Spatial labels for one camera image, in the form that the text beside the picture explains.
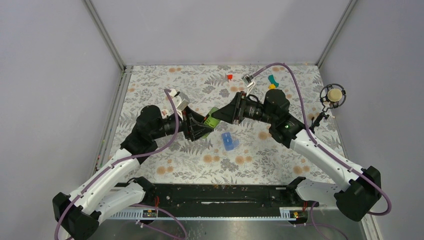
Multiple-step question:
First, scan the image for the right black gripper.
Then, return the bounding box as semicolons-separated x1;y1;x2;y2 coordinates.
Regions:
211;91;276;125

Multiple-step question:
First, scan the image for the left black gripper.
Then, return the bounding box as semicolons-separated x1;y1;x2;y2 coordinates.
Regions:
152;106;214;141

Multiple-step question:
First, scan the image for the green pill bottle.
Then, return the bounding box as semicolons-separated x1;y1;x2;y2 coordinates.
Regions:
202;106;220;129

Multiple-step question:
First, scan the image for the blue weekly pill organizer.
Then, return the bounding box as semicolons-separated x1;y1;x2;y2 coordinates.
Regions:
221;132;240;151

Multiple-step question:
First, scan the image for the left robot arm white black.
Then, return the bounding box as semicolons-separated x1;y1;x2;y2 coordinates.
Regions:
52;105;214;240

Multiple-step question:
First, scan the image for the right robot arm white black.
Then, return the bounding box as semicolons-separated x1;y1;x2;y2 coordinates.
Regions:
212;89;382;222

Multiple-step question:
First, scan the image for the white cap pill bottle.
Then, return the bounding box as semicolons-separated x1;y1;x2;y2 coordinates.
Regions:
160;109;170;119

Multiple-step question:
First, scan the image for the floral patterned table mat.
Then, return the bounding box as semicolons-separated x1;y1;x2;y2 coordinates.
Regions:
109;65;331;185

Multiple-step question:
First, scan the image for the teal curved block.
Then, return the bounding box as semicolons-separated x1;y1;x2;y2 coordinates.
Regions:
267;75;279;88

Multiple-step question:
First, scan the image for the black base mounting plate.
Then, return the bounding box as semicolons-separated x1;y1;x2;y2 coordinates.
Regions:
141;183;313;217

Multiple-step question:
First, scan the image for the microphone on tripod stand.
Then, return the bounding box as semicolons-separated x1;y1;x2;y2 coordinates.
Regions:
309;83;347;133

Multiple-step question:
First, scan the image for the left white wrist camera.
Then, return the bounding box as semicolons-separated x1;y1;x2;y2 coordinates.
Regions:
170;89;190;117

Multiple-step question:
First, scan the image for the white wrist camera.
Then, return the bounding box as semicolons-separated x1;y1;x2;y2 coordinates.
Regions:
241;74;256;96
170;89;190;117

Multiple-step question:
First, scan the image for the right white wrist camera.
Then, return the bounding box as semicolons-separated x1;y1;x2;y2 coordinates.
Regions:
241;74;256;96

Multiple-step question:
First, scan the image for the slotted grey cable duct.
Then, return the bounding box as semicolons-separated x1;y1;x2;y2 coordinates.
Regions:
109;207;309;223

